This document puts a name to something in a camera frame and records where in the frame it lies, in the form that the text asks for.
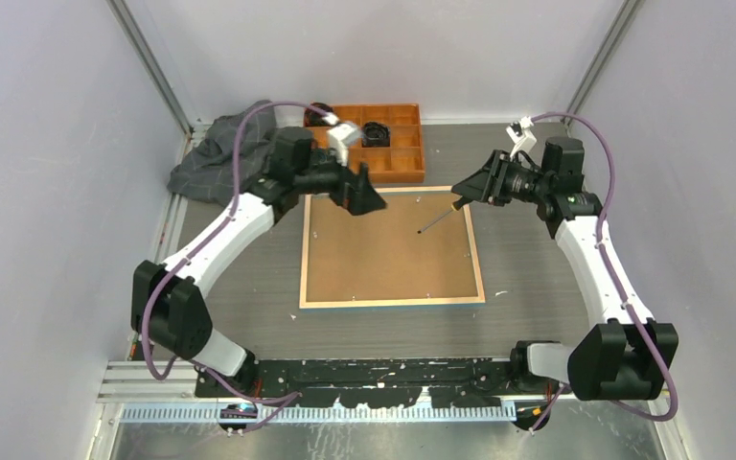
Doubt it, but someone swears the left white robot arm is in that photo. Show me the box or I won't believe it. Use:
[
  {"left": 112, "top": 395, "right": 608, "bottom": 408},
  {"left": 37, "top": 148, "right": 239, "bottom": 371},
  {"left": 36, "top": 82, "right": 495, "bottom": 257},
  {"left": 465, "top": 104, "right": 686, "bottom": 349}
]
[{"left": 130, "top": 122, "right": 386, "bottom": 397}]

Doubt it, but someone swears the orange compartment tray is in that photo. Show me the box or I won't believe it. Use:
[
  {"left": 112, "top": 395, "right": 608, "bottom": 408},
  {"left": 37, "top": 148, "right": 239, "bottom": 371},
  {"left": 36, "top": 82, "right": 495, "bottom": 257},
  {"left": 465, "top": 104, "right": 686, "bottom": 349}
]
[{"left": 331, "top": 103, "right": 426, "bottom": 184}]

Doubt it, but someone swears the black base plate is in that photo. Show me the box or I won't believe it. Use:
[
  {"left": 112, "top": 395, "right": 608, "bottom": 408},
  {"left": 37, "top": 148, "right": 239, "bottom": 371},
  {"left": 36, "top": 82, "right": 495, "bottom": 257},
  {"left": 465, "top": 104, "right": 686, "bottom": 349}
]
[{"left": 194, "top": 356, "right": 574, "bottom": 410}]

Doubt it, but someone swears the grey checked cloth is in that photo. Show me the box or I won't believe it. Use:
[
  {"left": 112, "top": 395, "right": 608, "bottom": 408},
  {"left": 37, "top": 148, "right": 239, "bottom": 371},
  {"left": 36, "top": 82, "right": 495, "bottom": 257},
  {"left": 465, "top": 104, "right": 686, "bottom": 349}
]
[{"left": 167, "top": 107, "right": 277, "bottom": 207}]

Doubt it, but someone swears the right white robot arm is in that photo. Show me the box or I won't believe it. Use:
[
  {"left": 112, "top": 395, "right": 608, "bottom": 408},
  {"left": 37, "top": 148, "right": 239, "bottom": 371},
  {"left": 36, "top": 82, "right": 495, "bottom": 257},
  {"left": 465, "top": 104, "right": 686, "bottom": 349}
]
[{"left": 451, "top": 137, "right": 679, "bottom": 402}]

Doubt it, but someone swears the black tape roll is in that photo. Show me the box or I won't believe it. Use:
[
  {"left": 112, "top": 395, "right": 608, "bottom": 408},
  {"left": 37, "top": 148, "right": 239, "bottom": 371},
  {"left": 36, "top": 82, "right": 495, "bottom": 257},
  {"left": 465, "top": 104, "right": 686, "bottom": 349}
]
[
  {"left": 362, "top": 121, "right": 391, "bottom": 148},
  {"left": 304, "top": 102, "right": 334, "bottom": 127}
]

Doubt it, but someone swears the aluminium left rail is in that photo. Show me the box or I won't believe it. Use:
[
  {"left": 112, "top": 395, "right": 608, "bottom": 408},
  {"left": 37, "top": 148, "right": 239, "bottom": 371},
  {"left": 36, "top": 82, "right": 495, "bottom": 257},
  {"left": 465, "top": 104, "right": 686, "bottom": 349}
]
[{"left": 127, "top": 124, "right": 207, "bottom": 360}]

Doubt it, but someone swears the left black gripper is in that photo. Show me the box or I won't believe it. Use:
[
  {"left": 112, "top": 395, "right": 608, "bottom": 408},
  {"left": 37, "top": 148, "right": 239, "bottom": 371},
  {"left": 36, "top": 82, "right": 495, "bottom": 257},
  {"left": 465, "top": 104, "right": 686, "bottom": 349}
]
[{"left": 295, "top": 144, "right": 385, "bottom": 215}]

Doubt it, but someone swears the aluminium rail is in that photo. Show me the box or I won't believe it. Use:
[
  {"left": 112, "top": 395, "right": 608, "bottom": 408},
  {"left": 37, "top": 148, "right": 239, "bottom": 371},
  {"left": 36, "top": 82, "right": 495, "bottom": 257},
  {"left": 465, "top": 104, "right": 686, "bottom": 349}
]
[
  {"left": 127, "top": 124, "right": 207, "bottom": 360},
  {"left": 96, "top": 355, "right": 674, "bottom": 425}
]

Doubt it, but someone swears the black yellow screwdriver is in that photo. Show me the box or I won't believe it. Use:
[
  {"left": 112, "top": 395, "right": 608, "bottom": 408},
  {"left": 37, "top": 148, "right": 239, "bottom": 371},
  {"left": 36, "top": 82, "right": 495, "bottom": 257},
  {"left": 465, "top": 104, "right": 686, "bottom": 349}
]
[{"left": 417, "top": 196, "right": 472, "bottom": 234}]

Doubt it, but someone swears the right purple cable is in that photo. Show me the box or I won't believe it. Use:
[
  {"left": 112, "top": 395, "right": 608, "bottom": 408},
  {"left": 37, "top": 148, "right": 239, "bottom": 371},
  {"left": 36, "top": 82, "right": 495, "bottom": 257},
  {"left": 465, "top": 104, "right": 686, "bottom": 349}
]
[{"left": 519, "top": 111, "right": 680, "bottom": 435}]

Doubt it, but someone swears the black tape roll centre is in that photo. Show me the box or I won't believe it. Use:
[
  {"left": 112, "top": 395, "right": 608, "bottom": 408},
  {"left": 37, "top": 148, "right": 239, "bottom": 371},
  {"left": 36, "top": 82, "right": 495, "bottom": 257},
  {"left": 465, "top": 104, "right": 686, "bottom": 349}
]
[{"left": 362, "top": 121, "right": 391, "bottom": 148}]

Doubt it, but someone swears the blue picture frame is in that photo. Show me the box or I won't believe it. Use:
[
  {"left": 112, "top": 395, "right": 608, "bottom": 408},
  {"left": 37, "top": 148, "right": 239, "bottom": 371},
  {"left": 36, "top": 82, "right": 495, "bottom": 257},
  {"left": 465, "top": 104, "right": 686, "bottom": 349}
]
[{"left": 299, "top": 186, "right": 486, "bottom": 310}]

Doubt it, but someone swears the black tape roll top left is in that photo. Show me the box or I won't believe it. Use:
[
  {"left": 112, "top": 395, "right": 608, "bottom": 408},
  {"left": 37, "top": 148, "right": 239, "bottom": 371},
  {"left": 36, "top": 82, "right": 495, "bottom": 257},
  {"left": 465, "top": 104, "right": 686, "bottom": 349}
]
[{"left": 304, "top": 102, "right": 334, "bottom": 127}]

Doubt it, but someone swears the aluminium front rail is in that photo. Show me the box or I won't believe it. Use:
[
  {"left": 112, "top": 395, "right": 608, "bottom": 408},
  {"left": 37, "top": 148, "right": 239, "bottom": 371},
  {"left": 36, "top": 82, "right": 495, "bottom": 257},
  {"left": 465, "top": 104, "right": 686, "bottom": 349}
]
[{"left": 96, "top": 355, "right": 674, "bottom": 425}]

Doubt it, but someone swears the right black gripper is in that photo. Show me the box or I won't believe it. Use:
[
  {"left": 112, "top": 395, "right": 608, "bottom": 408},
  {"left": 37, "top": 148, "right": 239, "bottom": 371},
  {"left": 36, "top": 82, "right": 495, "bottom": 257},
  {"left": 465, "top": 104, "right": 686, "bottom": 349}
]
[{"left": 453, "top": 149, "right": 552, "bottom": 207}]

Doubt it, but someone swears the purple cable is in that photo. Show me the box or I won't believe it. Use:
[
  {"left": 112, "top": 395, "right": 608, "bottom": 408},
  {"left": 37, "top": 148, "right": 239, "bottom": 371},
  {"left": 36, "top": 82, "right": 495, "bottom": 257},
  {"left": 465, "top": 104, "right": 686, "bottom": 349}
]
[
  {"left": 519, "top": 111, "right": 680, "bottom": 435},
  {"left": 140, "top": 101, "right": 338, "bottom": 435}
]

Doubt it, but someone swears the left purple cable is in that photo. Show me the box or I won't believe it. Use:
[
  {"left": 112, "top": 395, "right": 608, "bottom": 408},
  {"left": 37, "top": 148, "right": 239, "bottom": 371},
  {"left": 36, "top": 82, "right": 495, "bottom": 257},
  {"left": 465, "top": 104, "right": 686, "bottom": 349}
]
[{"left": 140, "top": 101, "right": 338, "bottom": 435}]

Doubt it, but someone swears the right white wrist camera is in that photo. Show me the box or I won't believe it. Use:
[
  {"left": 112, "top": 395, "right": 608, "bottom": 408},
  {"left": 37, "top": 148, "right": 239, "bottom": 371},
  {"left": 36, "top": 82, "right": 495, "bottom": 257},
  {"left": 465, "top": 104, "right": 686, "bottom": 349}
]
[{"left": 506, "top": 117, "right": 537, "bottom": 161}]

